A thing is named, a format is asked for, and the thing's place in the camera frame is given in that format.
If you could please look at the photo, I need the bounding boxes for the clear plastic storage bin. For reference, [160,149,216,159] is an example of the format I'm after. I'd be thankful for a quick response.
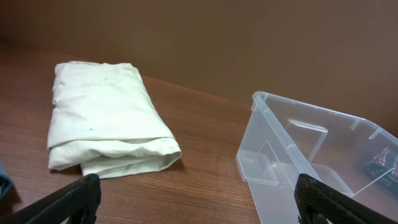
[236,91,397,223]

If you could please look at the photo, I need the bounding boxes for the folded cream cloth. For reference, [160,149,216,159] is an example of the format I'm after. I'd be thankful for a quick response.
[47,61,182,179]

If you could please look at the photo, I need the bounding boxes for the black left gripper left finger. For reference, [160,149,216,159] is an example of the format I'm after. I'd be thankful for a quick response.
[1,174,101,224]

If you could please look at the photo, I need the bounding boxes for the folded blue denim jeans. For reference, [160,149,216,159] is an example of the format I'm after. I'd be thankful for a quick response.
[0,162,13,198]

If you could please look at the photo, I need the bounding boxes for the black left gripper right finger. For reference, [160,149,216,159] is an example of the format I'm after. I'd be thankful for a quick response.
[294,174,397,224]

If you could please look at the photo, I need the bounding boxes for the plaid cloth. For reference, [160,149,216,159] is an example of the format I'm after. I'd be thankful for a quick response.
[364,147,397,196]

